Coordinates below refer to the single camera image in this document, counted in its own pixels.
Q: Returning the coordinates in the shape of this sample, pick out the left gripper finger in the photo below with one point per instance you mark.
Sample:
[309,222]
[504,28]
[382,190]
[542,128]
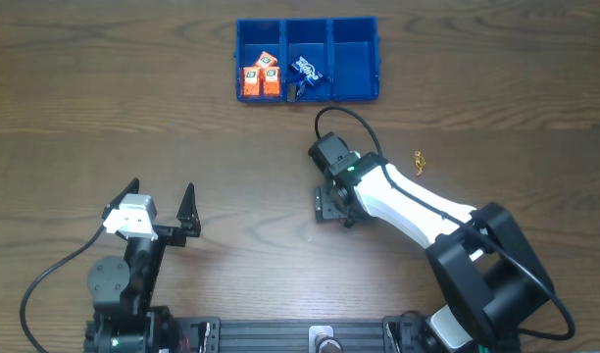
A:
[129,188]
[188,213]

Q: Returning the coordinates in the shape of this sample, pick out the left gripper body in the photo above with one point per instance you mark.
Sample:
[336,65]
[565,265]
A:
[172,235]

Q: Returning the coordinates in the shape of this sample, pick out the orange candy box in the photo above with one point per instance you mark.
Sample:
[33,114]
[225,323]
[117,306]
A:
[271,87]
[251,85]
[266,60]

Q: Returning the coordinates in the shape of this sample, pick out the blue candy pack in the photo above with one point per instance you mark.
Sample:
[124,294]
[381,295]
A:
[307,68]
[295,92]

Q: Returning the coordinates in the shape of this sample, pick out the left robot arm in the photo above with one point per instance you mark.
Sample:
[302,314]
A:
[140,274]

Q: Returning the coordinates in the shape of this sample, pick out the blue tray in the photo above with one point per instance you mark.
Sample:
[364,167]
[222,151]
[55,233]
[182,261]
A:
[354,68]

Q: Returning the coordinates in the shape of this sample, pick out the gold wrapped candy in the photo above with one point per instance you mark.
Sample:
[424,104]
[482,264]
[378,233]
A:
[419,162]

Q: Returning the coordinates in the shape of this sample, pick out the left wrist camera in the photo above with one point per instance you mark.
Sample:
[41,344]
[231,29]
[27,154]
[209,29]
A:
[133,216]

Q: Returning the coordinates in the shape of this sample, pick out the mounting rail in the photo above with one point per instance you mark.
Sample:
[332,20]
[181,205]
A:
[270,336]

